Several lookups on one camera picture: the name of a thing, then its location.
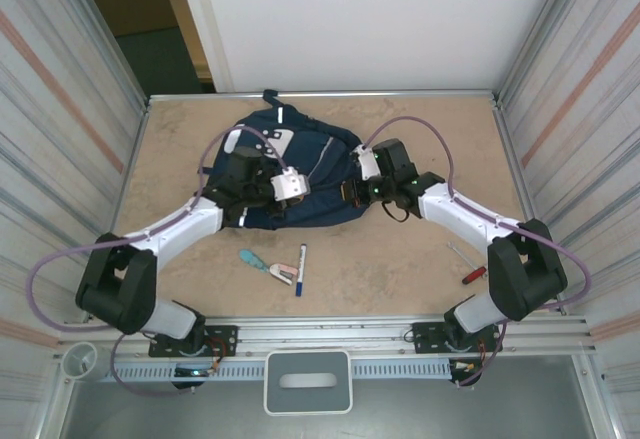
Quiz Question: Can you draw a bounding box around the navy blue backpack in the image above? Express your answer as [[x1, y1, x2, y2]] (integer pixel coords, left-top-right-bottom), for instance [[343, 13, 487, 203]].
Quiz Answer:
[[196, 89, 374, 230]]

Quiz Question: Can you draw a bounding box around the white blue marker pen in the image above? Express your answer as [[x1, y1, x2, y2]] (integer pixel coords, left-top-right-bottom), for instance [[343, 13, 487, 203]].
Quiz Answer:
[[293, 242, 309, 298]]

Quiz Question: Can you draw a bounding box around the light blue correction tape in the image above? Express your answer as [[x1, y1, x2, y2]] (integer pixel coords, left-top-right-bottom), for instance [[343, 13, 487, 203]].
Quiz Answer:
[[238, 251, 274, 271]]

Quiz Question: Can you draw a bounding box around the pink white stapler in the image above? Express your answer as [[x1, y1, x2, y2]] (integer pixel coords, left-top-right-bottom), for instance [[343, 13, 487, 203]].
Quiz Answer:
[[268, 261, 300, 288]]

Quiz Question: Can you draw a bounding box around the small black controller board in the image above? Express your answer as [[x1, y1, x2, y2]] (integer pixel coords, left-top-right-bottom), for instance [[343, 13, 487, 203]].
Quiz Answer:
[[172, 366, 217, 381], [449, 358, 482, 388]]

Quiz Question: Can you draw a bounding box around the grey white stand base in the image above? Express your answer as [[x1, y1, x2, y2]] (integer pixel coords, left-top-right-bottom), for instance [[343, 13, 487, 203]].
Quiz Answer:
[[263, 349, 355, 416]]

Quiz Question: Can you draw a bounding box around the grey metal lower panel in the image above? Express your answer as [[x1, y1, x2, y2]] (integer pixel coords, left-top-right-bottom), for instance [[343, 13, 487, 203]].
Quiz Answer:
[[59, 356, 609, 439]]

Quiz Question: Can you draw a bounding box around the white plastic tube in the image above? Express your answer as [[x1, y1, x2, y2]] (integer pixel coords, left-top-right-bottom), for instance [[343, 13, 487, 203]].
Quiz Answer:
[[63, 341, 110, 383]]

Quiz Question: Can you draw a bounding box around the aluminium table edge rail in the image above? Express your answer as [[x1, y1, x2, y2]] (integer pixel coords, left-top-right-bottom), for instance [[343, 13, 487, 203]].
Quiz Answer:
[[97, 101, 151, 270], [147, 89, 501, 104], [491, 98, 571, 316]]

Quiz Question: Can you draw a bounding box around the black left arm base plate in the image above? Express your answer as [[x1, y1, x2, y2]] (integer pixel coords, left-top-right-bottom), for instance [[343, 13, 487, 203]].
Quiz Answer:
[[148, 324, 239, 359]]

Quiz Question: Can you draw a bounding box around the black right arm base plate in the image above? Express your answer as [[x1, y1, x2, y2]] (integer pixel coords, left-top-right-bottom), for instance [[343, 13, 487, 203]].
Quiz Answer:
[[410, 321, 501, 356]]

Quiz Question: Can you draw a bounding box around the slotted grey cable duct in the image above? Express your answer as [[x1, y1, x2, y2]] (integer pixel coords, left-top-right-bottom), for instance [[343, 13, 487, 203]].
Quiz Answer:
[[110, 361, 454, 383]]

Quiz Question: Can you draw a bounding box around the beige door frame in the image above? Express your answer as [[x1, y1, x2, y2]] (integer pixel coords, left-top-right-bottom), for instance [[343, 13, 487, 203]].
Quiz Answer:
[[153, 0, 221, 94]]

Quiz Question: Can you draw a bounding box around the aluminium frame post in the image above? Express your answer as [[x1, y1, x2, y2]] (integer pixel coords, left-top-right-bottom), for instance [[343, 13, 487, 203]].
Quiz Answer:
[[69, 0, 151, 110], [494, 0, 586, 105]]

